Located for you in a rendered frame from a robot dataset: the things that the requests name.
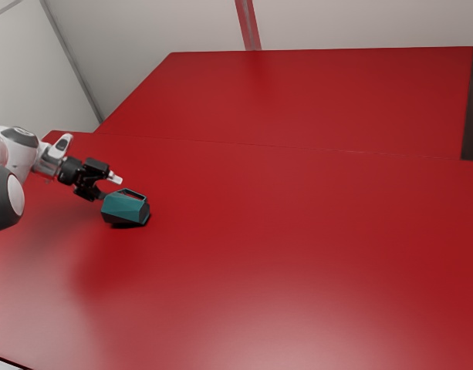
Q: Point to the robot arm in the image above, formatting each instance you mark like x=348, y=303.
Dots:
x=12, y=154

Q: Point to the teal faceted mug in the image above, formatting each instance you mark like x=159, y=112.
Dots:
x=125, y=210

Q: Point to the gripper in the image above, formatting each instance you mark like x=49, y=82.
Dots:
x=75, y=172

